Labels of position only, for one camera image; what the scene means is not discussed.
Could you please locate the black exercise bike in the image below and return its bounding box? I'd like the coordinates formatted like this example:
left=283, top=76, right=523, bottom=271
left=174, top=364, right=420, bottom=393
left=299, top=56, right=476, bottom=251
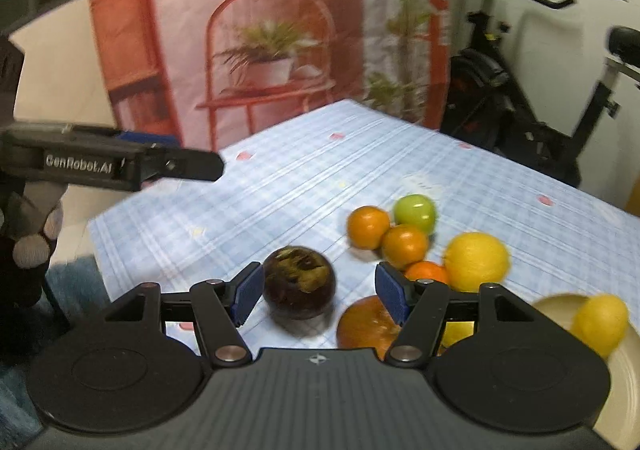
left=440, top=0, right=640, bottom=191

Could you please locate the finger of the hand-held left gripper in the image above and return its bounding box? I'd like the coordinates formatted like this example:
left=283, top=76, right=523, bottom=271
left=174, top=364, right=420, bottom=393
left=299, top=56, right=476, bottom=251
left=140, top=145, right=226, bottom=191
left=117, top=130, right=181, bottom=149

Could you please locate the red apple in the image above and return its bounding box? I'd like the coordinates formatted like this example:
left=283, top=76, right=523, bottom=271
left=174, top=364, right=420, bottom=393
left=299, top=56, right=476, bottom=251
left=336, top=295, right=403, bottom=362

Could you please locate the small orange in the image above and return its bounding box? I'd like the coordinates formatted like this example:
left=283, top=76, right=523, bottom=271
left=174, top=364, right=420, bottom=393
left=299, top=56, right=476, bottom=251
left=404, top=260, right=450, bottom=287

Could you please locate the person's left hand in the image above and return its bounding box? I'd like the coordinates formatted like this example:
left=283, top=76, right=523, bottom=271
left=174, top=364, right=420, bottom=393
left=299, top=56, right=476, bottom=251
left=0, top=179, right=66, bottom=276

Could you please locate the dark purple mangosteen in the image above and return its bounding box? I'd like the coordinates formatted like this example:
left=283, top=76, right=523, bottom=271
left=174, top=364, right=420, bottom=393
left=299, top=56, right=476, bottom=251
left=262, top=245, right=337, bottom=322

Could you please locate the yellow lemon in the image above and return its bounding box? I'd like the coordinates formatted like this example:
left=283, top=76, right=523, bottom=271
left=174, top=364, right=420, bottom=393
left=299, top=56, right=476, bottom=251
left=570, top=294, right=630, bottom=361
left=440, top=321, right=476, bottom=351
left=443, top=232, right=512, bottom=293

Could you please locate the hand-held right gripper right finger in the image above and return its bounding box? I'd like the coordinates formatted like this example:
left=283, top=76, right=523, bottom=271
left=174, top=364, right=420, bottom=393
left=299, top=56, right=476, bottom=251
left=375, top=261, right=538, bottom=367

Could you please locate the green apple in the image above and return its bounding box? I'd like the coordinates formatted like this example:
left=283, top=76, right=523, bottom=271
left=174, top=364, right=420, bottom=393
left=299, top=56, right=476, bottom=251
left=393, top=194, right=437, bottom=236

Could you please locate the blue plaid tablecloth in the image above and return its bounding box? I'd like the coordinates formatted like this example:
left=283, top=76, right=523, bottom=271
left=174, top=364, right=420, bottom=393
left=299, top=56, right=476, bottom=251
left=87, top=99, right=640, bottom=361

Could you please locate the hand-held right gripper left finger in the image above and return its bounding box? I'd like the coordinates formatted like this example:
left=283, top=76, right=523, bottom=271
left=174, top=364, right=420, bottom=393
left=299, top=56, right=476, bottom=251
left=102, top=261, right=265, bottom=370

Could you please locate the cream round plate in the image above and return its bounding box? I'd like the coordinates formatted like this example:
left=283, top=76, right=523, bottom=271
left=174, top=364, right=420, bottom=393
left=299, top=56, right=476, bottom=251
left=530, top=294, right=640, bottom=450

